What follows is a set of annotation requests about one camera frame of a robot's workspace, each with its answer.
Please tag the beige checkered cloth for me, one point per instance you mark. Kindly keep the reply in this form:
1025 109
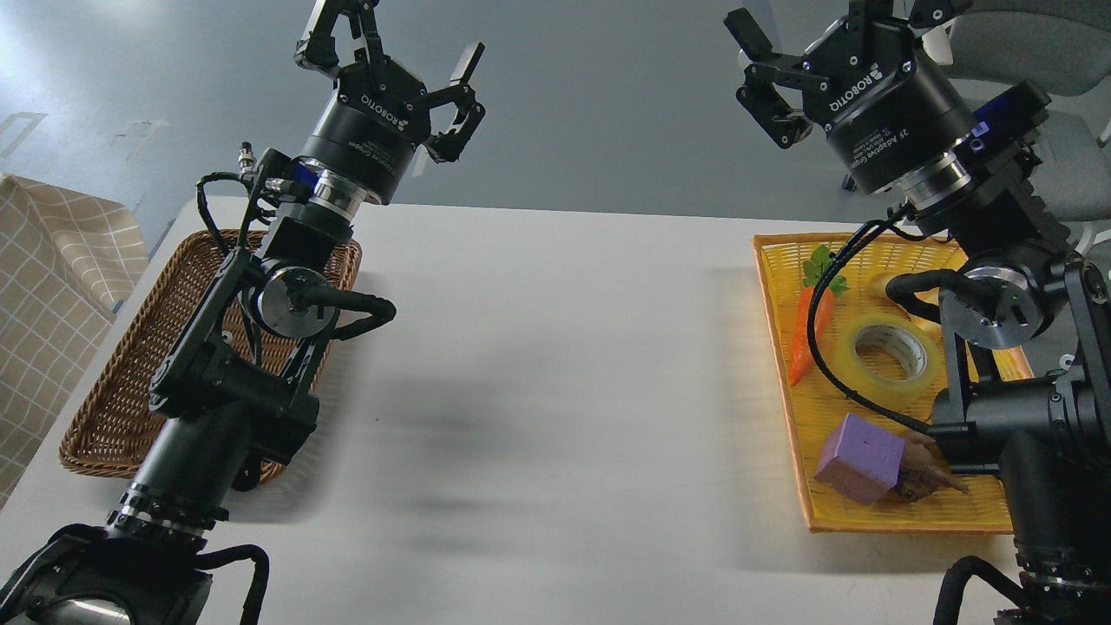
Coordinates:
67 261

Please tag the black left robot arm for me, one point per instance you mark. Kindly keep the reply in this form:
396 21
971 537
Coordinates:
235 387

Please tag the yellow tape roll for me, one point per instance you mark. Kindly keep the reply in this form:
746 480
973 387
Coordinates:
887 359

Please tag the yellow plastic basket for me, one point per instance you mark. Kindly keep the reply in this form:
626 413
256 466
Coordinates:
815 407

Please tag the orange toy carrot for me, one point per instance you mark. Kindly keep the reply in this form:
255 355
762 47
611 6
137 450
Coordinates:
801 360

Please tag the toy bread croissant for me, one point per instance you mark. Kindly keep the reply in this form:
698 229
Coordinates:
885 285

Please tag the grey office chair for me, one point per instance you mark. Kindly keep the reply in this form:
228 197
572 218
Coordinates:
1063 47

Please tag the purple foam block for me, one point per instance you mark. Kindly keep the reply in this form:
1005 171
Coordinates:
860 460

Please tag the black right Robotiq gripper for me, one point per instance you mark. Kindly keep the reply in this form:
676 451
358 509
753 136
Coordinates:
886 107

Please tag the brown toy figure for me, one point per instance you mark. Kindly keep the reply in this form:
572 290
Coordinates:
920 473

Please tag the brown wicker basket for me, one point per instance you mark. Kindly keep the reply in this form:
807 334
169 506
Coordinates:
113 430

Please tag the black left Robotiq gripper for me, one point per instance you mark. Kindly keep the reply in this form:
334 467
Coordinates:
371 121

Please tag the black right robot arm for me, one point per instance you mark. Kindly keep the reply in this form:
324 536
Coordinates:
1024 320

